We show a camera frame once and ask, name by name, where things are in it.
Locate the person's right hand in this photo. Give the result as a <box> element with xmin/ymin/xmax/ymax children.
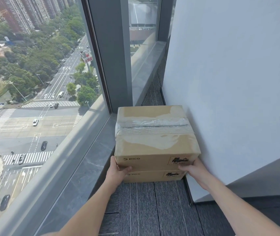
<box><xmin>184</xmin><ymin>158</ymin><xmax>213</xmax><ymax>191</ymax></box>

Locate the short grey stone window sill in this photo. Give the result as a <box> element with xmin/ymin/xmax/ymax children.
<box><xmin>131</xmin><ymin>41</ymin><xmax>167</xmax><ymax>106</ymax></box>

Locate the flat brown cardboard box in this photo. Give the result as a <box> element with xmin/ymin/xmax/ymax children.
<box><xmin>123</xmin><ymin>169</ymin><xmax>187</xmax><ymax>184</ymax></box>

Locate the large glass window pane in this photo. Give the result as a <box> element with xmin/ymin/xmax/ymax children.
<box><xmin>0</xmin><ymin>0</ymin><xmax>104</xmax><ymax>227</ymax></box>

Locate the narrow glass window pane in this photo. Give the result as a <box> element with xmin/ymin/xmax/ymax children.
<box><xmin>128</xmin><ymin>0</ymin><xmax>160</xmax><ymax>56</ymax></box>

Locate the person's left hand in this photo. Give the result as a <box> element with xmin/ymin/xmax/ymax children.
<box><xmin>105</xmin><ymin>156</ymin><xmax>133</xmax><ymax>189</ymax></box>

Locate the taped brown cardboard box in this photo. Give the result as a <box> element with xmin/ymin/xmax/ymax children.
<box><xmin>114</xmin><ymin>105</ymin><xmax>201</xmax><ymax>173</ymax></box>

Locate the row of high-rise buildings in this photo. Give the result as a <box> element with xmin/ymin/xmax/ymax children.
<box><xmin>0</xmin><ymin>0</ymin><xmax>76</xmax><ymax>35</ymax></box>

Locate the grey window pillar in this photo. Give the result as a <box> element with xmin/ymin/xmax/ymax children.
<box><xmin>88</xmin><ymin>0</ymin><xmax>133</xmax><ymax>114</ymax></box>

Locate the long grey stone window sill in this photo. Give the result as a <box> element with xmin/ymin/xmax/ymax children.
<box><xmin>35</xmin><ymin>113</ymin><xmax>119</xmax><ymax>236</ymax></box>

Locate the person's right forearm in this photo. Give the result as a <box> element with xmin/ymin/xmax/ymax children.
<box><xmin>199</xmin><ymin>180</ymin><xmax>280</xmax><ymax>236</ymax></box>

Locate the slim grey window mullion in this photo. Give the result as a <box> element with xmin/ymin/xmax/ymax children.
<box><xmin>156</xmin><ymin>0</ymin><xmax>177</xmax><ymax>42</ymax></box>

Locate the light grey window frame rail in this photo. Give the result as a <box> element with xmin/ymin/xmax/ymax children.
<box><xmin>0</xmin><ymin>93</ymin><xmax>111</xmax><ymax>236</ymax></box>

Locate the person's left forearm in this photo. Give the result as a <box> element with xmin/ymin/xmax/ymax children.
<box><xmin>53</xmin><ymin>179</ymin><xmax>124</xmax><ymax>236</ymax></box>

